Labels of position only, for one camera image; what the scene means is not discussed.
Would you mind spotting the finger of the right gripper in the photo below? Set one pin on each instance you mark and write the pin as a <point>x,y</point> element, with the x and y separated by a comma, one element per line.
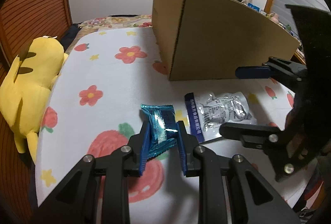
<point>254,136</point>
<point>261,71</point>

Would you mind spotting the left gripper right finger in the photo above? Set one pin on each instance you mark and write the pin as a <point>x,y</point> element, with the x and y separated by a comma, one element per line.
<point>231,190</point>

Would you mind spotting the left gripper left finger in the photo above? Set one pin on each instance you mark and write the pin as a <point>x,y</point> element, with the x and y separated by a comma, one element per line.
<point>75,198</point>

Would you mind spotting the silver foil snack packet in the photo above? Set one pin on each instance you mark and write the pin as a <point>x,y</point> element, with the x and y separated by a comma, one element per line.
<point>207,112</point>

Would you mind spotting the blue foil snack packet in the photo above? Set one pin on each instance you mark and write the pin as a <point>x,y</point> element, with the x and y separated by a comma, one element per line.
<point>163,128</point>

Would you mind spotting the wooden sideboard cabinet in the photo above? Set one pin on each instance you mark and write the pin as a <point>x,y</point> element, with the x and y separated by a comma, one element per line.
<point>299,54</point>

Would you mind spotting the brown cardboard box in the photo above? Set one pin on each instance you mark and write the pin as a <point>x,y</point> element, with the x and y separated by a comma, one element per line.
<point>210,39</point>

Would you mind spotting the white fruit-print blanket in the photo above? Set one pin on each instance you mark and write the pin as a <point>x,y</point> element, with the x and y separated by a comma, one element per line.
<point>95,107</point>

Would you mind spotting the yellow plush toy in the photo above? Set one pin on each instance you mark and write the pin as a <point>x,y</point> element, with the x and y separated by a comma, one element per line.
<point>26,88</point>

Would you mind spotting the floral quilt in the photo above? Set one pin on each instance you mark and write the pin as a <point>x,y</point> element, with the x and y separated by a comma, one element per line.
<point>78,30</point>

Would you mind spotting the wooden sliding wardrobe door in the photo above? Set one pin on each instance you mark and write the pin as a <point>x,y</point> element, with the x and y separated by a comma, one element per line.
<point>21,21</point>

